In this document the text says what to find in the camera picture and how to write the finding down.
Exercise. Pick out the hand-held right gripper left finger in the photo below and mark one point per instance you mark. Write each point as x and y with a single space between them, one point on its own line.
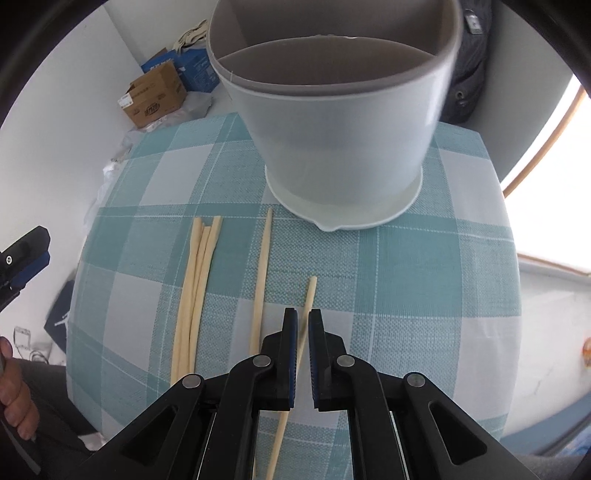
291 369

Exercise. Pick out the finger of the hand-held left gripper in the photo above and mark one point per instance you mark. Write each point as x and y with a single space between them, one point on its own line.
6 296
27 243

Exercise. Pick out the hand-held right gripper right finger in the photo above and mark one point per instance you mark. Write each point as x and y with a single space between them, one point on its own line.
313 369

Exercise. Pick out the white utensil holder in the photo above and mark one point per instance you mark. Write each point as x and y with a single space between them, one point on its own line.
341 138

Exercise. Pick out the person's left hand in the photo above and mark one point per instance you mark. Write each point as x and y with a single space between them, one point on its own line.
18 392

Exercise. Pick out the dark blue bag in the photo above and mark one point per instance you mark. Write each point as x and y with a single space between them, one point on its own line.
60 318

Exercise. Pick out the teal checked tablecloth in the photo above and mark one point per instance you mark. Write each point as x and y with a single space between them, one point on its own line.
392 300

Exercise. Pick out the person's grey trouser leg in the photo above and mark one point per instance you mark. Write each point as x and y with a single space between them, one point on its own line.
51 406

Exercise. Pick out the clear plastic bag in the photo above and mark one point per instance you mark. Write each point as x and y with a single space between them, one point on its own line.
115 157

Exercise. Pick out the cardboard box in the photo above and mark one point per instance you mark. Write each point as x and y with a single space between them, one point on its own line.
154 94

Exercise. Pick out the blue box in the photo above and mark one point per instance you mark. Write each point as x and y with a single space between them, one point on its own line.
198 69

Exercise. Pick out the cream cloth bag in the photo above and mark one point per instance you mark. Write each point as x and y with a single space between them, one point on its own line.
191 34

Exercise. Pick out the black backpack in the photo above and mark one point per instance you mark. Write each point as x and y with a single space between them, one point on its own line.
471 60

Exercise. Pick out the window with gold frame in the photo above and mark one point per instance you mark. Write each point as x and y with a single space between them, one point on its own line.
554 184

